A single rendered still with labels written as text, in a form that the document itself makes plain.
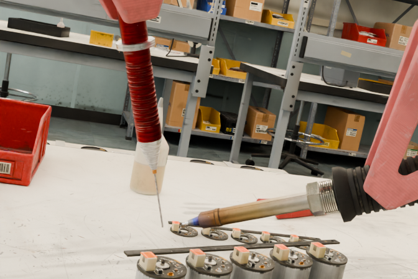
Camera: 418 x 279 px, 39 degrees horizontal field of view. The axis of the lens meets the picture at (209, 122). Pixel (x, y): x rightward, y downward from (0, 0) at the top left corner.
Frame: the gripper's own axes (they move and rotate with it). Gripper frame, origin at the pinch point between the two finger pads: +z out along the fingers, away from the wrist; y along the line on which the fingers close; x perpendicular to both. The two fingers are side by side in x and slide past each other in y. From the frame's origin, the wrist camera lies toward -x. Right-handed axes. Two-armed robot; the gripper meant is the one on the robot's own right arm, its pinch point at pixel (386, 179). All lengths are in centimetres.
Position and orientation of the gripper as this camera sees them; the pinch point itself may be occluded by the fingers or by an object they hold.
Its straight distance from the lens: 26.8
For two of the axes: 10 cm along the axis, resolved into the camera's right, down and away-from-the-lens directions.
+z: -6.2, 7.5, 2.3
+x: 7.6, 6.5, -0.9
